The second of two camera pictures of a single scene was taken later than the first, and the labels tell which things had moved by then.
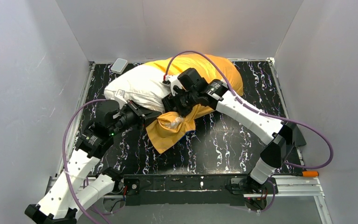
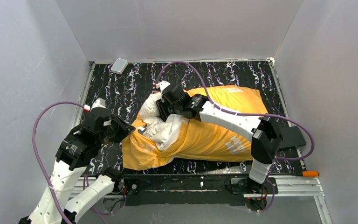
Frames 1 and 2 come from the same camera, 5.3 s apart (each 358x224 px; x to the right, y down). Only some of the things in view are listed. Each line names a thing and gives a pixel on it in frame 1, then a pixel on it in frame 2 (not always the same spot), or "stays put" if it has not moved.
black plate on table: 298,137 stays put
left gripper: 138,112 -> 117,129
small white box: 119,66 stays put
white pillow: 144,84 -> 160,133
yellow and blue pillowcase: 168,126 -> 199,140
